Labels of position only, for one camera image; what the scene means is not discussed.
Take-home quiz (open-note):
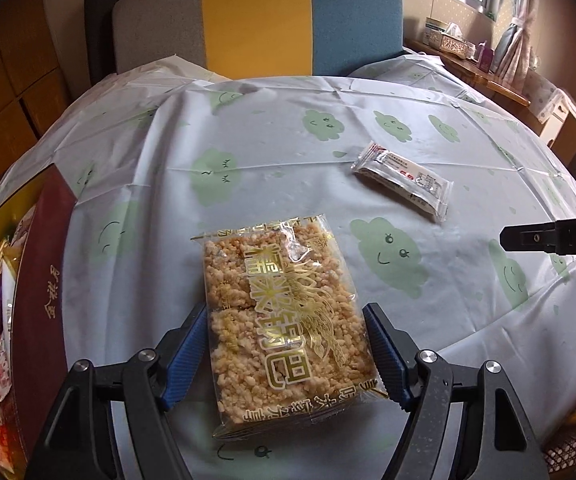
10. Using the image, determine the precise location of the red gift box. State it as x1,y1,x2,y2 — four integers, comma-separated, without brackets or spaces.
0,170,79,461

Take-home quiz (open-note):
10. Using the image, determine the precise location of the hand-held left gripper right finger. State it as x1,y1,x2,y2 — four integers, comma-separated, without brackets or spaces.
363,302,551,480

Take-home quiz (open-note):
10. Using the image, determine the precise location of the white snack packet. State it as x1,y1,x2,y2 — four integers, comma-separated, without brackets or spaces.
352,141,455,223

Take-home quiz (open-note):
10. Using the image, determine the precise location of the clear rice cracker packet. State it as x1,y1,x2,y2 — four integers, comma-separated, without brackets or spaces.
190,212,389,441

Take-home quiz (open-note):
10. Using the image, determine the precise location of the green white box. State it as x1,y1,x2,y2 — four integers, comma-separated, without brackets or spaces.
422,16,449,46

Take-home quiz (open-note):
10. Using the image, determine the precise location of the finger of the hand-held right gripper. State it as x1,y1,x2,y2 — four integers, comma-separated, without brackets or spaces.
499,220,559,255

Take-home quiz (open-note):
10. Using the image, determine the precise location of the wooden cabinet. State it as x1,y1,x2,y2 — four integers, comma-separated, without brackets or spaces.
0,0,74,201

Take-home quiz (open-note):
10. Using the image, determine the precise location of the patterned tissue box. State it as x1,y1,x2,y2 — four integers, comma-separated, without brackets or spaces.
440,22,474,56

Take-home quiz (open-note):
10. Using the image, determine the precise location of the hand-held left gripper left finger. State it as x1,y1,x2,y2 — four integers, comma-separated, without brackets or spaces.
25,302,209,480

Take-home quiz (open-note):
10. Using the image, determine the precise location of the cloud printed plastic tablecloth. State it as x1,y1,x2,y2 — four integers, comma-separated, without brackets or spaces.
0,52,576,480

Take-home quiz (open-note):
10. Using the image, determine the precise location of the tricolour chair back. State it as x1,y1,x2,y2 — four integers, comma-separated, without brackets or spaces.
85,0,404,81

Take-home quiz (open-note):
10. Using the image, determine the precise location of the wooden side table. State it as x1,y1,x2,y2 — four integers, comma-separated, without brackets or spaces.
408,37,534,108

